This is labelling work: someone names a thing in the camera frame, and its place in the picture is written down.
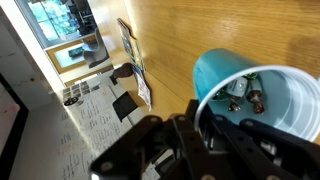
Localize printed paper leaflet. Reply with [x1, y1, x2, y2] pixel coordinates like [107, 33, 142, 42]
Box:
[132, 64, 153, 113]

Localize colourful magazine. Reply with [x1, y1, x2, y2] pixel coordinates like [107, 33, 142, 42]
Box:
[116, 18, 146, 73]

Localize blue plastic cup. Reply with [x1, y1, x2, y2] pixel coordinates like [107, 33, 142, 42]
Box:
[192, 48, 320, 143]

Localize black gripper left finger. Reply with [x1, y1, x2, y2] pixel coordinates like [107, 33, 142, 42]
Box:
[89, 99, 214, 180]

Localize grey moulded chair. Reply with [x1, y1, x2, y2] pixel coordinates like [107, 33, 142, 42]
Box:
[83, 28, 110, 69]

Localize wall whiteboard with writing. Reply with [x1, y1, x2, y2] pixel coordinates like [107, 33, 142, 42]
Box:
[53, 76, 161, 180]

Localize black office chair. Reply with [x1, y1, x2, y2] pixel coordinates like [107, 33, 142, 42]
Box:
[112, 91, 139, 123]

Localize dark brown object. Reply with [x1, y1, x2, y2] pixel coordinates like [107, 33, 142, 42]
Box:
[112, 62, 136, 80]

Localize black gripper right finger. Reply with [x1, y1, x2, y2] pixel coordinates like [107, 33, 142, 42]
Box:
[196, 114, 320, 180]

